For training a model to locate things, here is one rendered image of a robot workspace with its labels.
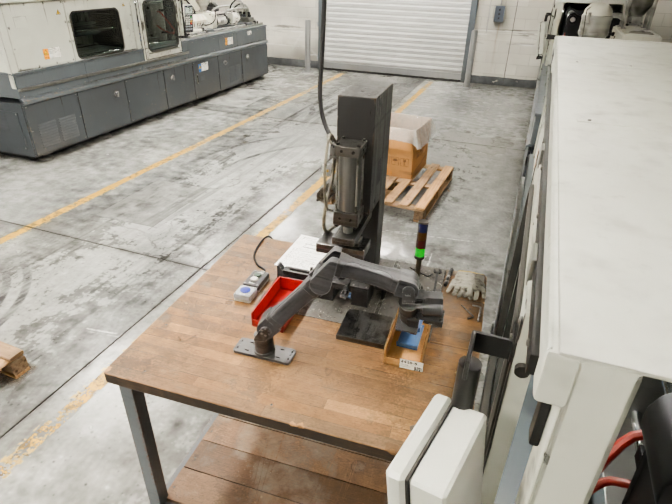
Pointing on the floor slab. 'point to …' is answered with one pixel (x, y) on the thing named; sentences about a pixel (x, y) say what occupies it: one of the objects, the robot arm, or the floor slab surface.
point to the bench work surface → (279, 395)
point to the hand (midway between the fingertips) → (408, 326)
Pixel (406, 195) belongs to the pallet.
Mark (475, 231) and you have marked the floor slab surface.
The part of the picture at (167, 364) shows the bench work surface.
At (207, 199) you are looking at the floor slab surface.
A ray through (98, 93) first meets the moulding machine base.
